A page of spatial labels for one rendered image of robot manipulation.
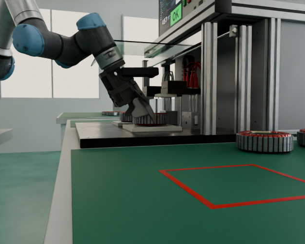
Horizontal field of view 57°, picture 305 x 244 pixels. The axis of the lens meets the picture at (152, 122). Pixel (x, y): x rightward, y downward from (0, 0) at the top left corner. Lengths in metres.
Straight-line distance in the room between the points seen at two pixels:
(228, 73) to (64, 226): 0.79
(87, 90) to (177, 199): 5.32
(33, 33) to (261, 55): 0.59
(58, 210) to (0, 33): 0.96
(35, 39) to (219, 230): 0.67
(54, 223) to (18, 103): 5.40
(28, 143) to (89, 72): 1.72
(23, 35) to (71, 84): 4.80
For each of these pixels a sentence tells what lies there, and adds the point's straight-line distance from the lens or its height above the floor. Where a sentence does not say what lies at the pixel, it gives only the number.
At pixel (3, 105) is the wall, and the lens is 5.68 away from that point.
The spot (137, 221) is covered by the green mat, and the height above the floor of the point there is 0.75.
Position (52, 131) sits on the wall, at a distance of 5.59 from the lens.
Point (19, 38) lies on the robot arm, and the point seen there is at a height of 1.01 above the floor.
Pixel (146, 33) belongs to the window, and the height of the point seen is 2.30.
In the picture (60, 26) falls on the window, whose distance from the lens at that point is 5.75.
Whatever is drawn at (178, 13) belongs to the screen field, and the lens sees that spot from 1.06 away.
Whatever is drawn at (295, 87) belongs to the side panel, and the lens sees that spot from 0.87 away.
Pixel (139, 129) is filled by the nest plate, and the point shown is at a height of 0.78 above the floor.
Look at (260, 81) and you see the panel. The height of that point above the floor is 0.91.
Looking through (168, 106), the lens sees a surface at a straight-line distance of 1.15.
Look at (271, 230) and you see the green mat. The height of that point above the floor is 0.75.
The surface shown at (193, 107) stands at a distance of 0.92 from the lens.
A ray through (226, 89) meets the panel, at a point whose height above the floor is 0.90.
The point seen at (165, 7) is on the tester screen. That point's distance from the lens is 1.20.
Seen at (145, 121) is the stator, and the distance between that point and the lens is 0.82.
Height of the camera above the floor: 0.84
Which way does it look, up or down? 3 degrees down
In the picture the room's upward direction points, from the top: straight up
